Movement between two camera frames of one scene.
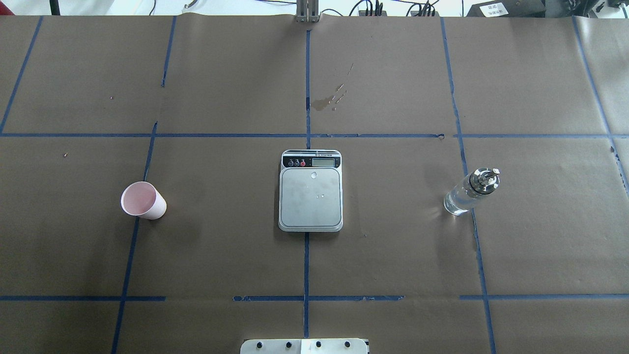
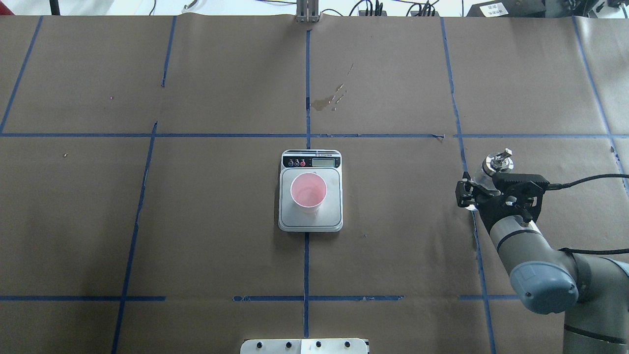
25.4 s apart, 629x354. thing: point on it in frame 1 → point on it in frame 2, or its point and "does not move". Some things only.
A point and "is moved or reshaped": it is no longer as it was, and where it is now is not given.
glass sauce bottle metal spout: [482, 182] is moved or reshaped
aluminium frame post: [307, 11] does not move
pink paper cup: [144, 200] → [308, 190]
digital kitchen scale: [310, 192] does not move
